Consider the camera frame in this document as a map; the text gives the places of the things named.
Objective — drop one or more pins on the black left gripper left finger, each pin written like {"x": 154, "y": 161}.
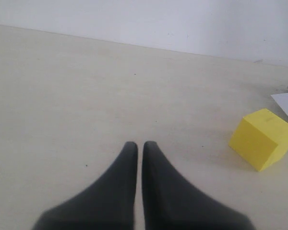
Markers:
{"x": 107, "y": 204}

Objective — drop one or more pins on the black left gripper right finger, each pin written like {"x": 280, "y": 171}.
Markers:
{"x": 172, "y": 203}

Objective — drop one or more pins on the yellow foam cube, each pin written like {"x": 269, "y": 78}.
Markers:
{"x": 261, "y": 138}

